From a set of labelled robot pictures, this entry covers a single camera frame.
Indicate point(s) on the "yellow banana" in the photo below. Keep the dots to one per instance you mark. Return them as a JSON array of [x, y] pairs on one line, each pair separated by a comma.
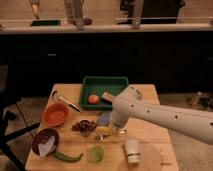
[[106, 130]]

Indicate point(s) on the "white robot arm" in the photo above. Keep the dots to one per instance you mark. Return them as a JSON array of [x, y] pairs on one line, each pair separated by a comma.
[[129, 104]]

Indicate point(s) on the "orange red bowl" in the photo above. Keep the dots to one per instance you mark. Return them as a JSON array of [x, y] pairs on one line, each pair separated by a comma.
[[55, 115]]

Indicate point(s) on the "dark maroon bowl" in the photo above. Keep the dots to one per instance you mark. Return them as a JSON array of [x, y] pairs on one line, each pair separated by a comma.
[[42, 137]]

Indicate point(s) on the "brown block in tray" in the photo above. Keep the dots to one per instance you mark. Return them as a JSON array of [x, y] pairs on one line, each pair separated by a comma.
[[107, 97]]

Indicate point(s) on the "green plastic tray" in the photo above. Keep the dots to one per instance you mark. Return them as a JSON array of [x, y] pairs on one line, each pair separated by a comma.
[[98, 85]]

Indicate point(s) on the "orange fruit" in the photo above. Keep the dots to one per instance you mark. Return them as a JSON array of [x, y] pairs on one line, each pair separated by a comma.
[[93, 99]]

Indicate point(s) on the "blue sponge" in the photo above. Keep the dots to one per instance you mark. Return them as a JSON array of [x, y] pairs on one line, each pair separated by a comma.
[[104, 118]]

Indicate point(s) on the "bunch of dark grapes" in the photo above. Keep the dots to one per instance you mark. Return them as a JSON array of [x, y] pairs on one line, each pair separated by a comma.
[[84, 127]]

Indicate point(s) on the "silver fork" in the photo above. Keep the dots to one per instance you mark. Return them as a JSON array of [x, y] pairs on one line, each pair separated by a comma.
[[102, 136]]

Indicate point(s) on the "white cylindrical cup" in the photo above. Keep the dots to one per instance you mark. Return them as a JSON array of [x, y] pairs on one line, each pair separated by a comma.
[[132, 151]]

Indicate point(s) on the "green chili pepper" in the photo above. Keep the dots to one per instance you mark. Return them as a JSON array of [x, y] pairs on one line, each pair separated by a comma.
[[66, 158]]

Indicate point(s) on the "white paper napkin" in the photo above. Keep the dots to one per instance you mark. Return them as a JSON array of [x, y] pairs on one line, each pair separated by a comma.
[[46, 148]]

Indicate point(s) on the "black office chair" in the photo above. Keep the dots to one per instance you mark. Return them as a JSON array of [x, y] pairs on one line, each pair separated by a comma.
[[7, 98]]

